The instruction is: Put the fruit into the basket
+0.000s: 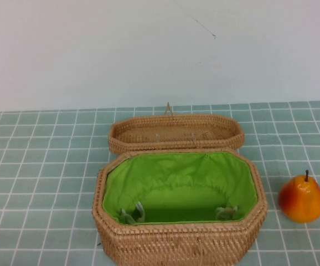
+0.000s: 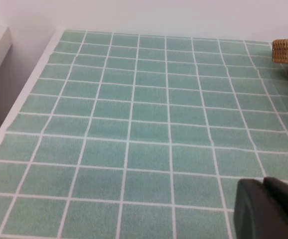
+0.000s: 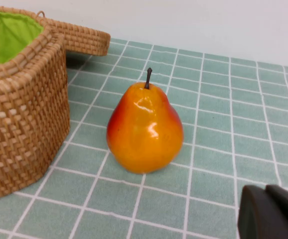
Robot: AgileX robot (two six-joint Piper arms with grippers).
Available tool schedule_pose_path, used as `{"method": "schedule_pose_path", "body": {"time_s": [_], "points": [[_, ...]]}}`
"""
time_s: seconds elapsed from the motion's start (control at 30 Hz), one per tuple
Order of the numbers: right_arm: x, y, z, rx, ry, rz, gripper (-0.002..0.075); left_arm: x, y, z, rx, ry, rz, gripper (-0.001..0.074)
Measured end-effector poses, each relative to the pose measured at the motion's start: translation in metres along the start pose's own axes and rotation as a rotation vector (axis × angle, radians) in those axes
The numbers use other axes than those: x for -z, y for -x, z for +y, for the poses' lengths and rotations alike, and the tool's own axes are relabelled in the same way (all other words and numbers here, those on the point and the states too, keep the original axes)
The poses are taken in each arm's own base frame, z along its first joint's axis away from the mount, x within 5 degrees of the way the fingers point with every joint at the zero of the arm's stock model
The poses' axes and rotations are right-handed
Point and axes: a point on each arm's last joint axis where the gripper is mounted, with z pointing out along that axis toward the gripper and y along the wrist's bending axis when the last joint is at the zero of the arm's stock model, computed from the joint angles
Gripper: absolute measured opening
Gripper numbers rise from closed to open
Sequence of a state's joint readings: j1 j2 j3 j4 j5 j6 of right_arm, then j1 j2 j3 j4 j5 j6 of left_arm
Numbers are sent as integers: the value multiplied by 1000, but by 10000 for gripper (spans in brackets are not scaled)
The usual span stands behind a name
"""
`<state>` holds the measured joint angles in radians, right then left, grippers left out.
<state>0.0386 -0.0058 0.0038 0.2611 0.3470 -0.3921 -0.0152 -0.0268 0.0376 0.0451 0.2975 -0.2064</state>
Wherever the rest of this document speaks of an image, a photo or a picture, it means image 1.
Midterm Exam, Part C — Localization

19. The orange red artificial pear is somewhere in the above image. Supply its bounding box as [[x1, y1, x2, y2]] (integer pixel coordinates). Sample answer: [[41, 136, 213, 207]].
[[277, 170, 320, 223]]

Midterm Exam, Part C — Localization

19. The woven rattan basket lid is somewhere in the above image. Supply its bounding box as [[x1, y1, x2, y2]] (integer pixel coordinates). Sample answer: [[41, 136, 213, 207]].
[[107, 101, 245, 156]]

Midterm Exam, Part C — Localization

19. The green fabric basket lining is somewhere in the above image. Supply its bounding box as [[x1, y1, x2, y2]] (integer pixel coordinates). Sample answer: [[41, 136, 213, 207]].
[[102, 151, 258, 224]]

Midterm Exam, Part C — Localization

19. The woven rattan basket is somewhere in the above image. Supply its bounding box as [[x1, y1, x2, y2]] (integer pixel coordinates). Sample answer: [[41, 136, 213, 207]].
[[91, 147, 269, 266]]

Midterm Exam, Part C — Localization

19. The pale ribbon tie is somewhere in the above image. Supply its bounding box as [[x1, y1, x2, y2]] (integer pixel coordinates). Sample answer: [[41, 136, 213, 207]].
[[214, 204, 239, 222], [120, 201, 146, 224]]

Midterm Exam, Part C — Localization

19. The teal grid tablecloth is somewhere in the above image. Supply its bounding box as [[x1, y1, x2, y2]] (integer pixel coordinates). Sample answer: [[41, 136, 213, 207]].
[[0, 100, 320, 266]]

